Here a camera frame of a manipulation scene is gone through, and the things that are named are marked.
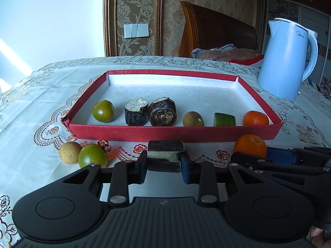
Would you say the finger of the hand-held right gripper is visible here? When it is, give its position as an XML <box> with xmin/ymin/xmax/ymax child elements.
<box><xmin>266</xmin><ymin>146</ymin><xmax>331</xmax><ymax>165</ymax></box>
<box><xmin>231</xmin><ymin>152</ymin><xmax>331</xmax><ymax>186</ymax></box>

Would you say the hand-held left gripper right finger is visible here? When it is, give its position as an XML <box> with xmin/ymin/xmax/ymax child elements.
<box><xmin>180</xmin><ymin>151</ymin><xmax>295</xmax><ymax>207</ymax></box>

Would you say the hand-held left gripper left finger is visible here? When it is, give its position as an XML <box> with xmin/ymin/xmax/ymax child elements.
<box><xmin>35</xmin><ymin>150</ymin><xmax>148</xmax><ymax>207</ymax></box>

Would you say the split sugarcane piece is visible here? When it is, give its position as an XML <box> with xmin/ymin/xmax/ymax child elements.
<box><xmin>147</xmin><ymin>140</ymin><xmax>185</xmax><ymax>173</ymax></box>

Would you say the orange tangerine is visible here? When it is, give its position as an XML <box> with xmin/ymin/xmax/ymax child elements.
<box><xmin>234</xmin><ymin>134</ymin><xmax>267</xmax><ymax>158</ymax></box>
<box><xmin>242</xmin><ymin>111</ymin><xmax>269</xmax><ymax>126</ymax></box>

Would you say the red cardboard box tray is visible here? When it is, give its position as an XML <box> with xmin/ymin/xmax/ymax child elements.
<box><xmin>61</xmin><ymin>70</ymin><xmax>283</xmax><ymax>143</ymax></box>

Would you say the round sugarcane piece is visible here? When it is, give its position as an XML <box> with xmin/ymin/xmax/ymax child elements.
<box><xmin>125</xmin><ymin>98</ymin><xmax>149</xmax><ymax>126</ymax></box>

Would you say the green cucumber piece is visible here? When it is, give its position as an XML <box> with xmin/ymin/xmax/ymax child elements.
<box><xmin>213</xmin><ymin>113</ymin><xmax>236</xmax><ymax>127</ymax></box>

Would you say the person's right hand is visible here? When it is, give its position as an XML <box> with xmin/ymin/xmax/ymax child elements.
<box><xmin>310</xmin><ymin>227</ymin><xmax>324</xmax><ymax>246</ymax></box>

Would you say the green tomato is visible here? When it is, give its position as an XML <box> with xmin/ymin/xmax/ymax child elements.
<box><xmin>78</xmin><ymin>144</ymin><xmax>109</xmax><ymax>169</ymax></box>
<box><xmin>92</xmin><ymin>100</ymin><xmax>114</xmax><ymax>123</ymax></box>

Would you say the brown longan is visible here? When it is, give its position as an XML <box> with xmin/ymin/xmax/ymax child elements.
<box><xmin>182</xmin><ymin>111</ymin><xmax>205</xmax><ymax>127</ymax></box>
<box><xmin>59</xmin><ymin>142</ymin><xmax>83</xmax><ymax>165</ymax></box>

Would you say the dark water chestnut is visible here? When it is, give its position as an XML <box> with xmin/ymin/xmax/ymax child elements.
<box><xmin>148</xmin><ymin>97</ymin><xmax>177</xmax><ymax>127</ymax></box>

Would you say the light blue electric kettle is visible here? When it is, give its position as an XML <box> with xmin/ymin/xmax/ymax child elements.
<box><xmin>257</xmin><ymin>18</ymin><xmax>318</xmax><ymax>102</ymax></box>

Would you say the red white blue striped cloth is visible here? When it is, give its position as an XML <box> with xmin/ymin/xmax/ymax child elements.
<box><xmin>229</xmin><ymin>54</ymin><xmax>265</xmax><ymax>65</ymax></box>

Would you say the brown printed pillow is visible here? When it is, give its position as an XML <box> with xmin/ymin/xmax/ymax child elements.
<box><xmin>200</xmin><ymin>48</ymin><xmax>262</xmax><ymax>61</ymax></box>

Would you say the light blue towel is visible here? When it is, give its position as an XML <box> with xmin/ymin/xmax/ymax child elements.
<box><xmin>191</xmin><ymin>44</ymin><xmax>234</xmax><ymax>59</ymax></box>

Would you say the wooden bed headboard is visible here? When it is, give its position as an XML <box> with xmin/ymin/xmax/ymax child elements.
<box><xmin>179</xmin><ymin>1</ymin><xmax>259</xmax><ymax>57</ymax></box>

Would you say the wardrobe with sliding doors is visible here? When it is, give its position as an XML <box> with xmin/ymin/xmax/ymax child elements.
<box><xmin>264</xmin><ymin>0</ymin><xmax>331</xmax><ymax>88</ymax></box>

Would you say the gold framed wallpaper panel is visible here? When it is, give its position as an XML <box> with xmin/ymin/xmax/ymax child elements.
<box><xmin>103</xmin><ymin>0</ymin><xmax>163</xmax><ymax>57</ymax></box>

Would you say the white wall light switch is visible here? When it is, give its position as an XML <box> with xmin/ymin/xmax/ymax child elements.
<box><xmin>124</xmin><ymin>23</ymin><xmax>150</xmax><ymax>38</ymax></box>

